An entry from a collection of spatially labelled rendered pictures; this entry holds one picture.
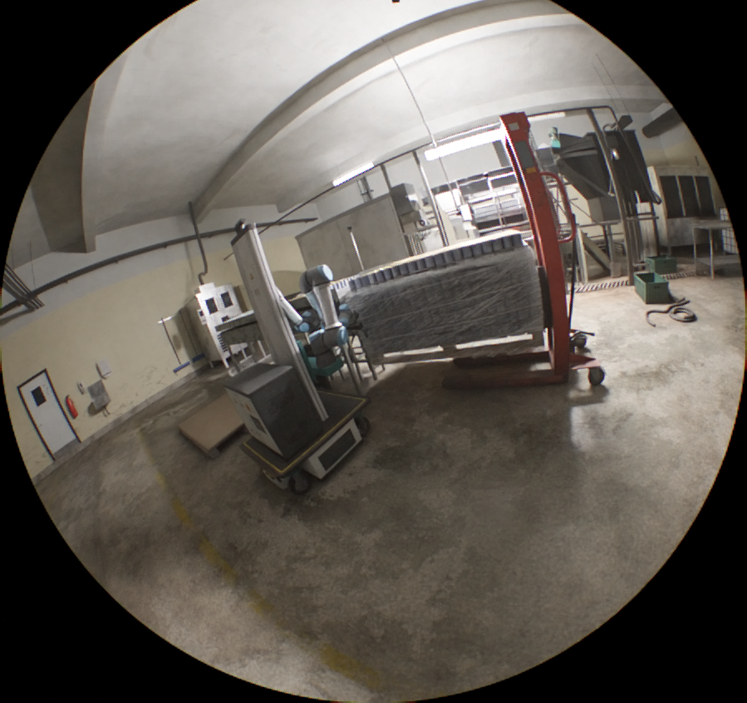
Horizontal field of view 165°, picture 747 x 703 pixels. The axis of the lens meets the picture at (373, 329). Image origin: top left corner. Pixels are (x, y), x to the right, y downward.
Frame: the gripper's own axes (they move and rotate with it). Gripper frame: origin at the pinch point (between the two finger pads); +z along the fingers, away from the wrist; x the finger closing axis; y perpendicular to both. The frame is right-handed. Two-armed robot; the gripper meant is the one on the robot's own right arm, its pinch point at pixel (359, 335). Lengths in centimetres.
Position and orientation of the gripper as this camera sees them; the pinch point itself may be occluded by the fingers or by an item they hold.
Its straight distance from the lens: 210.5
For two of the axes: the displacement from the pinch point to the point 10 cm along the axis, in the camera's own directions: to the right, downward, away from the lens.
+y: -3.7, 7.2, -5.9
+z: 3.7, 7.0, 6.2
